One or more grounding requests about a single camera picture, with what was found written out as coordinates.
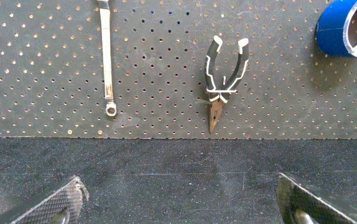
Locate wrench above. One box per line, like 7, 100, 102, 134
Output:
96, 0, 118, 118

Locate roll of blue tape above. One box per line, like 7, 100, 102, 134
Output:
315, 0, 357, 60

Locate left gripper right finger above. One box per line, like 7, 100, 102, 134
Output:
276, 172, 357, 224

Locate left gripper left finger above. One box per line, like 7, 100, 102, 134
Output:
0, 175, 90, 224

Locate metal hook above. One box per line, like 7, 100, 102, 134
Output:
206, 75, 238, 95

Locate black pegboard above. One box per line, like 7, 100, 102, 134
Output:
0, 0, 357, 140

